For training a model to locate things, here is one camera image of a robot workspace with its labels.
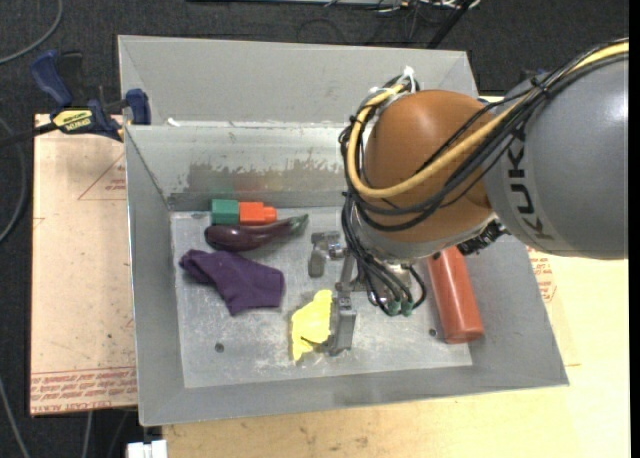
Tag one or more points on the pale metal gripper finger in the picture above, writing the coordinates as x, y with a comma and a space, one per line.
318, 261
343, 328

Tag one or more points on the purple toy eggplant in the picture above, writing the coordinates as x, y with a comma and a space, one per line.
235, 238

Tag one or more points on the yellow cloth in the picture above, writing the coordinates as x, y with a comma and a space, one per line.
312, 323

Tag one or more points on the purple cloth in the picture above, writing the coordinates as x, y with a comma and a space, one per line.
245, 283

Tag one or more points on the green toy block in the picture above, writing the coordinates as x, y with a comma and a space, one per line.
224, 211

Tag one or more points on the orange toy block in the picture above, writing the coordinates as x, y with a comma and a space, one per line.
255, 213

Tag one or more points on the grey metal bin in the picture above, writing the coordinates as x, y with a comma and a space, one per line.
240, 346

